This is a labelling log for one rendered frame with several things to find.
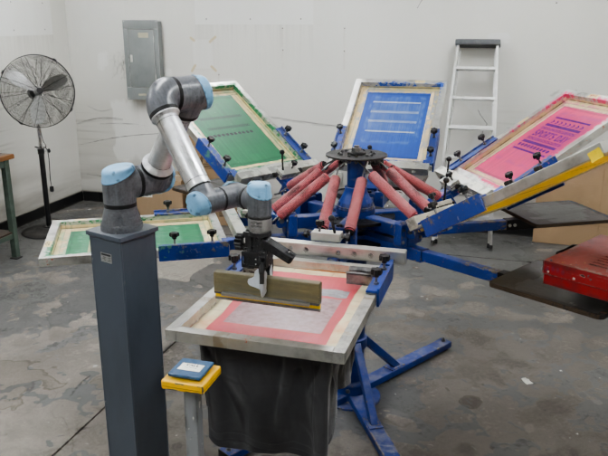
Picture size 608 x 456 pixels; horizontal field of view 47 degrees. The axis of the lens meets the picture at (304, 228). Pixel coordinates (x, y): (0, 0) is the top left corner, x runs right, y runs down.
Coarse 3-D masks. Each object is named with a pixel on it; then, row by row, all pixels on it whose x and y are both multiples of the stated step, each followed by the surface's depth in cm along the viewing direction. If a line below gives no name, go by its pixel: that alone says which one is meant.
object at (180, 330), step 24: (288, 264) 287; (312, 264) 284; (336, 264) 281; (360, 264) 280; (192, 312) 235; (360, 312) 235; (168, 336) 222; (192, 336) 220; (216, 336) 217; (240, 336) 217; (336, 360) 207
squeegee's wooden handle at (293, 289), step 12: (216, 276) 227; (228, 276) 226; (240, 276) 225; (252, 276) 223; (276, 276) 223; (216, 288) 228; (228, 288) 227; (240, 288) 226; (252, 288) 224; (276, 288) 222; (288, 288) 221; (300, 288) 219; (312, 288) 218; (300, 300) 221; (312, 300) 219
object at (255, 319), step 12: (288, 276) 277; (300, 276) 277; (312, 276) 277; (228, 312) 243; (240, 312) 243; (252, 312) 243; (264, 312) 243; (276, 312) 243; (216, 324) 234; (228, 324) 234; (240, 324) 234; (252, 324) 234; (264, 324) 234
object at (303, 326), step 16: (336, 288) 265; (352, 288) 265; (336, 304) 250; (288, 320) 237; (304, 320) 237; (320, 320) 237; (336, 320) 237; (272, 336) 225; (288, 336) 225; (304, 336) 225; (320, 336) 225
